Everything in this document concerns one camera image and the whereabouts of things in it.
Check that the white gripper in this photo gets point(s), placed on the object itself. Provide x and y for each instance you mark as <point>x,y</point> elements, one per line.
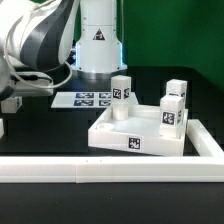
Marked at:
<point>38,84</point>

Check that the white square table top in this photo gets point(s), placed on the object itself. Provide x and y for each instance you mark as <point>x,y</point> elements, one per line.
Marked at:
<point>139,133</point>

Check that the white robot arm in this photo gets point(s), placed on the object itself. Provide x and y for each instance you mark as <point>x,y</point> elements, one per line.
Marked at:
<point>41,36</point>

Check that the partial white block left edge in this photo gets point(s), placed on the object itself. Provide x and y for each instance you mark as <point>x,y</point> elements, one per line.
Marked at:
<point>1,128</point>

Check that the tag plate with markers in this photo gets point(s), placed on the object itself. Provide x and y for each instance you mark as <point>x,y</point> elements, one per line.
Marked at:
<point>75,100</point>

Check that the white U-shaped fence wall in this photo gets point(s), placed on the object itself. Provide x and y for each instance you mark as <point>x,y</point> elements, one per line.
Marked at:
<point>206,166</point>

